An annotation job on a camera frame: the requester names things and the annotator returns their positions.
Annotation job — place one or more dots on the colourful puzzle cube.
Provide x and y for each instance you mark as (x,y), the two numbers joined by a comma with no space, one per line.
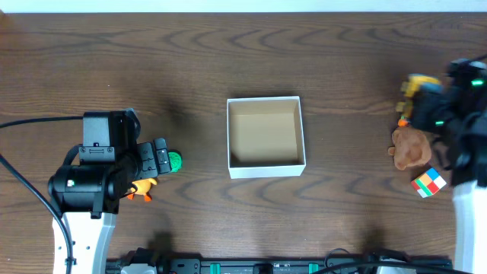
(429,183)

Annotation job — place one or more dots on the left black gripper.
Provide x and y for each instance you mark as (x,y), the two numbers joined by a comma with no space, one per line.
(153,158)

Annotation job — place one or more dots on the yellow grey toy truck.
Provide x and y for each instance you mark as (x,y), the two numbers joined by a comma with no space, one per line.
(410,89)

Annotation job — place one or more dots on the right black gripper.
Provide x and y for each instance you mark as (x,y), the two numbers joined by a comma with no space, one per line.
(420,112)

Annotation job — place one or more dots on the brown plush bear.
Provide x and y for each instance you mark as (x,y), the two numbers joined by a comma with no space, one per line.
(410,147)

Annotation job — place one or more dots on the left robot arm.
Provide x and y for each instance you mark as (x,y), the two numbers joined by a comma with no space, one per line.
(86,190)

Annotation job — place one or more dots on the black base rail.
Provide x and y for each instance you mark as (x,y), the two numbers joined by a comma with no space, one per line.
(340,260)

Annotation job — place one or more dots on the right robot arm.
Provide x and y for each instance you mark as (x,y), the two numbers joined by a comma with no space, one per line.
(466,155)

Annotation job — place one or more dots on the orange duck toy blue hat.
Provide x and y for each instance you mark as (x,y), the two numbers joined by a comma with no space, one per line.
(142,188)

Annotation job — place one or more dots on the green round disc toy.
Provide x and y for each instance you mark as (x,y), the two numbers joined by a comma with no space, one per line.
(176,161)

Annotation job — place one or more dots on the white cardboard box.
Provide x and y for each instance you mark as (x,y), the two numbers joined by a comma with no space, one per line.
(265,137)

